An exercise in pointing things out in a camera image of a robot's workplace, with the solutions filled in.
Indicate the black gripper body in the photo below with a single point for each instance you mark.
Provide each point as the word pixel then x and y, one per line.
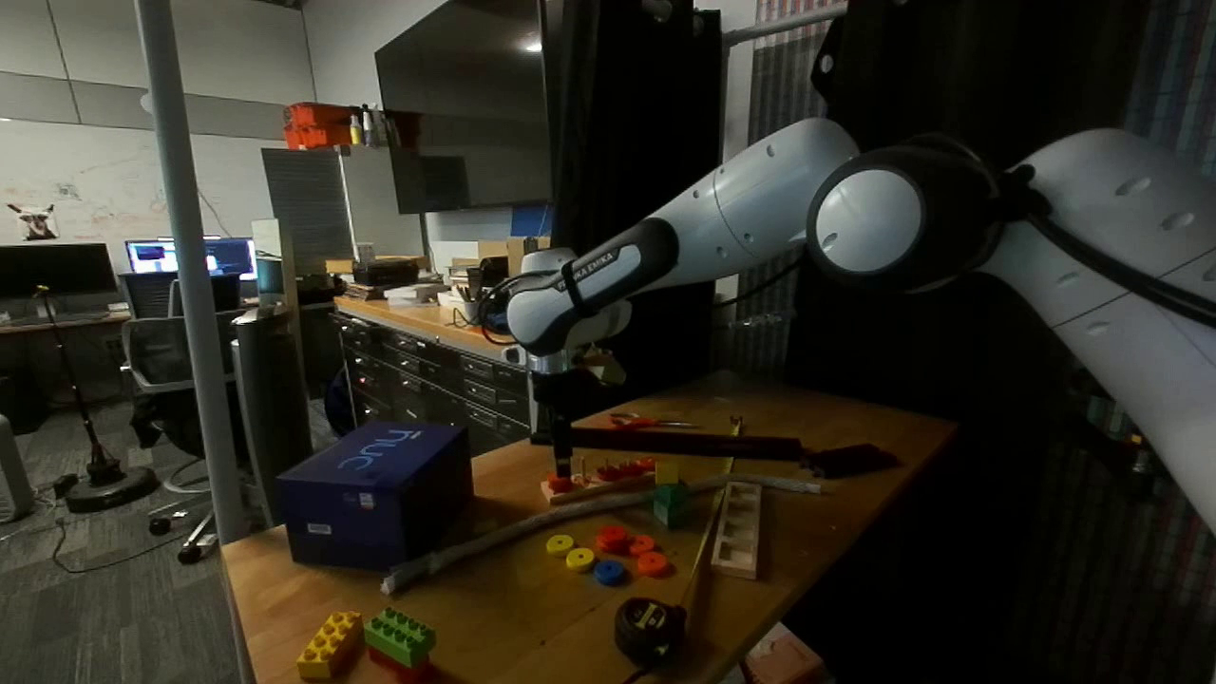
pixel 559 404

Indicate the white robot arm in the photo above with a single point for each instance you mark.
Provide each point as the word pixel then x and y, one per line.
pixel 760 203

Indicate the yellow disc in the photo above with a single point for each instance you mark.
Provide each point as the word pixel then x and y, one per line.
pixel 578 558
pixel 559 546

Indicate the green block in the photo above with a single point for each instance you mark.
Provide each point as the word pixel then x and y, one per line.
pixel 670 504

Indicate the blue disc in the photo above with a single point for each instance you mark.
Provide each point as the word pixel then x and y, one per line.
pixel 609 573

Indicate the black drawer workbench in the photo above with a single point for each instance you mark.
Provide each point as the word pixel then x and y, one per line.
pixel 432 375

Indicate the dark blue box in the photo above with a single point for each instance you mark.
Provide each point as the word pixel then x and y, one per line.
pixel 375 494

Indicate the green toy brick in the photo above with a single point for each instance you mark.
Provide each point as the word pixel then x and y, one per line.
pixel 400 632

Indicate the red toy brick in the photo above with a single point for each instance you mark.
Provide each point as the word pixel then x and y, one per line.
pixel 400 668

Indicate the yellow toy brick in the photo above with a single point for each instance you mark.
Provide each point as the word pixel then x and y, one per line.
pixel 329 649

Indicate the grey cabinet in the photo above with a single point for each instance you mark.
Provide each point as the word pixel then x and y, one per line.
pixel 329 203

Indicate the large black screen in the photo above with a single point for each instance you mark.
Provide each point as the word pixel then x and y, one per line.
pixel 467 99

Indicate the lit blue monitor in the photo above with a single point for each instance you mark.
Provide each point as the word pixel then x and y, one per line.
pixel 231 256
pixel 150 256

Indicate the orange storage box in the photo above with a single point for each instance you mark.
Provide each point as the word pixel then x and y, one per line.
pixel 315 127

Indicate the grey metal pole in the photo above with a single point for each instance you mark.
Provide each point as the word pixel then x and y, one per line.
pixel 190 292

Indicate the black office chair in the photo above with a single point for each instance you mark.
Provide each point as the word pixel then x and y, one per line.
pixel 155 365

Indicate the black floor stand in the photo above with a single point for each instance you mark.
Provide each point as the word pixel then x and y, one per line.
pixel 98 479

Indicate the dark monitor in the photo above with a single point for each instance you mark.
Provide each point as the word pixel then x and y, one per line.
pixel 57 273

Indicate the small drone figure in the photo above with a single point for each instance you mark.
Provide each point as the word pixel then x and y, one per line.
pixel 36 223

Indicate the black aluminium rail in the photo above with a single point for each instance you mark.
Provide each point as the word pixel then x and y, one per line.
pixel 733 447

